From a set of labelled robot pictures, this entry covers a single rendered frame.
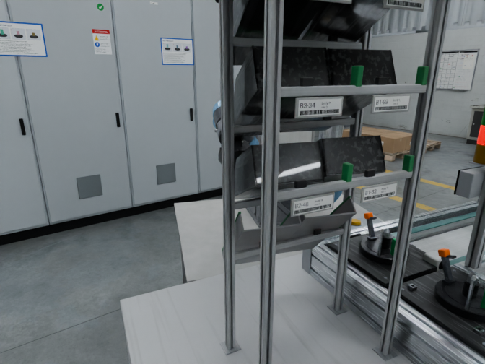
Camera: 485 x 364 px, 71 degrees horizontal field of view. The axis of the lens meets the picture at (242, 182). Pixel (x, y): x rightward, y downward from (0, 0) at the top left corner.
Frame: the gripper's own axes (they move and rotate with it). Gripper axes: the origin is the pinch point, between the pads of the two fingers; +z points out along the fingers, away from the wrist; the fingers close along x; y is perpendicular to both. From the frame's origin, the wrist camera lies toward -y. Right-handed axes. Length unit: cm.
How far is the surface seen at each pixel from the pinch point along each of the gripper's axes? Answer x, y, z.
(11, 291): 144, 175, -90
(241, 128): 2.3, -17.4, 5.4
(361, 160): -20.2, -14.0, 13.9
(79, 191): 117, 183, -199
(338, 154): -15.5, -15.4, 13.0
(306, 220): -11.7, 2.1, 14.2
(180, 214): 18, 66, -49
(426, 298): -41, 20, 28
